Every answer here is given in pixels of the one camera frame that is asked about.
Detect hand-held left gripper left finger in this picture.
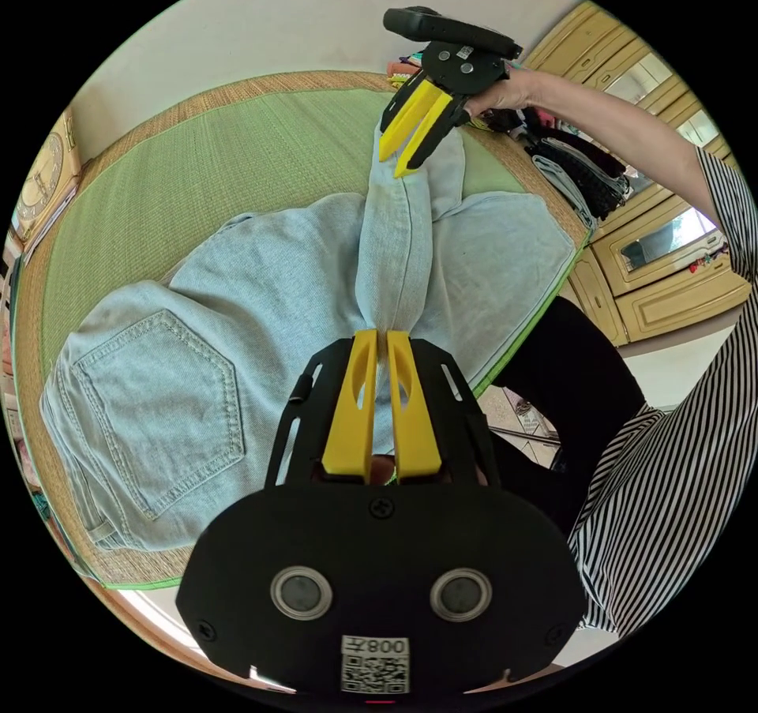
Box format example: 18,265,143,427
321,328,380,478

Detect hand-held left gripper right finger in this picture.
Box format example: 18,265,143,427
386,331,443,484

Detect light blue jeans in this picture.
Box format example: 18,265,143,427
39,111,594,553

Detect person's right forearm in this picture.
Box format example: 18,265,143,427
524,69,721,223

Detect person's right hand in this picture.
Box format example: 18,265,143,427
463,67,535,129

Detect pile of clothes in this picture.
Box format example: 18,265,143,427
385,54,429,90
473,104,636,233

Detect person's body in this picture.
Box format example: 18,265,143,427
490,145,758,638

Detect beige cupboard with mirror panels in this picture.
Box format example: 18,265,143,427
520,0,754,348

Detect golden round clock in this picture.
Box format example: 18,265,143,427
13,128,82,242

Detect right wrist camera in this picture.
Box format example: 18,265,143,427
383,6,524,58

